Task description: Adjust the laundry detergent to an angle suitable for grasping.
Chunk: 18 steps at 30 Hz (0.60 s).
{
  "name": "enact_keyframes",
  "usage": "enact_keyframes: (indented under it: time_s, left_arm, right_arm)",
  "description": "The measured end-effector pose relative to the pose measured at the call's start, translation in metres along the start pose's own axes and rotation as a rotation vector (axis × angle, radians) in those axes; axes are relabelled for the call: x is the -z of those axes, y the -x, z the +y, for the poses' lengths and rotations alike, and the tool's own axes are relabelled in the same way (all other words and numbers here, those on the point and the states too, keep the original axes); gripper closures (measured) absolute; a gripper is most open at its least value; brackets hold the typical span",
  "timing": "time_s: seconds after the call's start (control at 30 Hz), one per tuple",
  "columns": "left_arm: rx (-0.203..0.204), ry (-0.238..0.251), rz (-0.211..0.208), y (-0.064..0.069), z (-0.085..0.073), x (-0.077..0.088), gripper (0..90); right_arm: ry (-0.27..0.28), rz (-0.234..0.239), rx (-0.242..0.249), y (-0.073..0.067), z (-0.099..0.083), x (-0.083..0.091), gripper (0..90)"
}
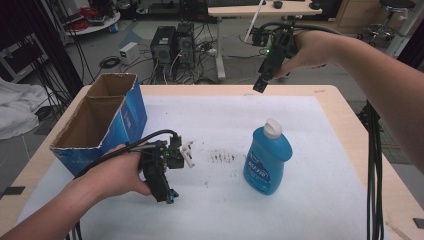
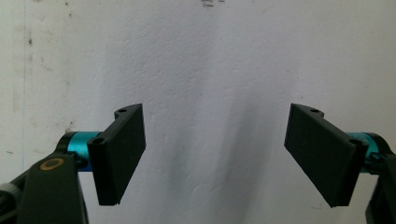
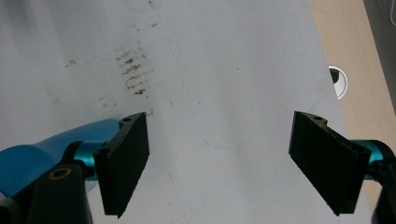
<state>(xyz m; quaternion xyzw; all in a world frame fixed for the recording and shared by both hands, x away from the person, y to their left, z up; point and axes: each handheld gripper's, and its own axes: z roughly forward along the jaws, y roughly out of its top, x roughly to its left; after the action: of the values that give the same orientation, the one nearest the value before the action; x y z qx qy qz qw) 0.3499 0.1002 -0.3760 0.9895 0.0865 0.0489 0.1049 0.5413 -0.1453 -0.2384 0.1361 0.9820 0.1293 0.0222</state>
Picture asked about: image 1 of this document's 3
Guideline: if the blue cardboard box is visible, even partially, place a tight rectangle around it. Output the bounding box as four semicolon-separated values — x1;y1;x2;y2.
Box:
49;72;148;177

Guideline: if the person's right hand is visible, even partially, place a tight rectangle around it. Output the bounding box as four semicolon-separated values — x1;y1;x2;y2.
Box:
273;29;341;80

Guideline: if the black curtain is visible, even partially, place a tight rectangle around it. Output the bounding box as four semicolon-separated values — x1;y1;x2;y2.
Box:
0;0;85;98

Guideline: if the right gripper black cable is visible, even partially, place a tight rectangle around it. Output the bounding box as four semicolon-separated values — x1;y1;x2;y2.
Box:
259;21;342;36

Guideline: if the white round table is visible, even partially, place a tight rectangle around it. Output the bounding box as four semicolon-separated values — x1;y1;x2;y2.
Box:
62;10;121;37

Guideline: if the black computer tower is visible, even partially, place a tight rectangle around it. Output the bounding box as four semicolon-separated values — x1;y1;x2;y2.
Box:
149;25;177;65

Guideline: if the white cloth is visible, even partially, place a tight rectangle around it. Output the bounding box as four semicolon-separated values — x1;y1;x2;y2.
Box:
0;77;52;141

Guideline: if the wooden desk with white legs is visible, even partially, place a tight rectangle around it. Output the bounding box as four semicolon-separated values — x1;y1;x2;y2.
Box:
207;0;324;82

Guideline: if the black flight case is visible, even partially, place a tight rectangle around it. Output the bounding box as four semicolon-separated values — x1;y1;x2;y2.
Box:
0;38;50;84

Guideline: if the grey-fronted computer tower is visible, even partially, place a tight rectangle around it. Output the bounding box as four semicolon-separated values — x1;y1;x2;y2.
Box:
175;22;196;70

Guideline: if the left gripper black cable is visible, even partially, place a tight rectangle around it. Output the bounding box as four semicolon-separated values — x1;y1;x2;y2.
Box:
73;129;182;180

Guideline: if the black stool with chrome base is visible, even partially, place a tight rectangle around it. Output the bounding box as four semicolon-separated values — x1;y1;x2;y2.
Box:
357;0;418;45

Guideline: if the person's left hand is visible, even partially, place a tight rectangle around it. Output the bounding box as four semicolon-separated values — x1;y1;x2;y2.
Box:
75;143;153;203

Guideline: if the coiled black cable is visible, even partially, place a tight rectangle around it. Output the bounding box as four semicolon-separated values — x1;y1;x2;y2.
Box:
99;55;121;70

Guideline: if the red cable coil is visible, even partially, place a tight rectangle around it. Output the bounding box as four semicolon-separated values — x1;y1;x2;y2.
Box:
67;7;102;33

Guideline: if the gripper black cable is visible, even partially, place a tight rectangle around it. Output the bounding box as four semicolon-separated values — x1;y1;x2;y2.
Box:
73;129;182;180
259;21;342;36

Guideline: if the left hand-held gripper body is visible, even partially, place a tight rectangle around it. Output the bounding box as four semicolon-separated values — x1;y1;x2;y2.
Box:
138;134;186;205

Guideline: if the small white device box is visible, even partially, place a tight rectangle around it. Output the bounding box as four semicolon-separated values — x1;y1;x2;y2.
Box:
118;41;141;66

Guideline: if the black keyboard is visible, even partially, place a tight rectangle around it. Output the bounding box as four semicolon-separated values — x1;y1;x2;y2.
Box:
206;0;268;8

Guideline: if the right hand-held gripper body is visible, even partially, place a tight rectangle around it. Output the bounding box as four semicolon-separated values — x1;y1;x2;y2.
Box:
252;25;299;95

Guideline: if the white table mat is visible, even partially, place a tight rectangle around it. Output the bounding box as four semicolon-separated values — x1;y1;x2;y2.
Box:
14;94;392;240

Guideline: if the blue detergent bottle white cap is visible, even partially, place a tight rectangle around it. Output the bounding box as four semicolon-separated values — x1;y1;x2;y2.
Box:
242;118;294;196

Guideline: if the white rod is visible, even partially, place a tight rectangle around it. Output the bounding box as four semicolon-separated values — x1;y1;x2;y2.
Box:
243;0;265;44

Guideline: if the black cable bundle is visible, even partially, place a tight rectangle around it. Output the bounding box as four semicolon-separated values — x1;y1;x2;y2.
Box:
357;99;385;240

